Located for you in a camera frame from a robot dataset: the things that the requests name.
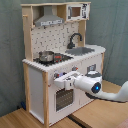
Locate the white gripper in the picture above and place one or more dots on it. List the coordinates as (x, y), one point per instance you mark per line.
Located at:
(71, 81)

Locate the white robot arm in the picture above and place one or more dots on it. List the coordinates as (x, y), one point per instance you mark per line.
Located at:
(91, 84)

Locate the wooden toy kitchen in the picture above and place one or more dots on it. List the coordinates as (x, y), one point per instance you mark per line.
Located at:
(39, 79)

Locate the left red stove knob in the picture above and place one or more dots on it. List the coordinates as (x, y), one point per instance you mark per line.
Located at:
(55, 75)

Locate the red stove knob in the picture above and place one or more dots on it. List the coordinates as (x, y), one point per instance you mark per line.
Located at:
(55, 75)
(74, 68)

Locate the right red stove knob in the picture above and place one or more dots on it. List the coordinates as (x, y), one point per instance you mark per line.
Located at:
(74, 68)

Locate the black stove top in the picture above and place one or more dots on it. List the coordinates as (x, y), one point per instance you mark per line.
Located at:
(58, 58)

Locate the silver cooking pot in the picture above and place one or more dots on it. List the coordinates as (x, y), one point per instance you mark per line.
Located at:
(46, 56)

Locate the grey toy sink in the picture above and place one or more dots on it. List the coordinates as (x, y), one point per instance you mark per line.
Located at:
(79, 51)

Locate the grey range hood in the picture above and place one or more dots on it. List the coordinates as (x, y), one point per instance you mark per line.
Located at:
(48, 18)

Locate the white toy microwave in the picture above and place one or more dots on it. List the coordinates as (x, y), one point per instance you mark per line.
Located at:
(76, 12)

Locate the oven door with handle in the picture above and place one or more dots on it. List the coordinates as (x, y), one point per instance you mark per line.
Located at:
(63, 98)

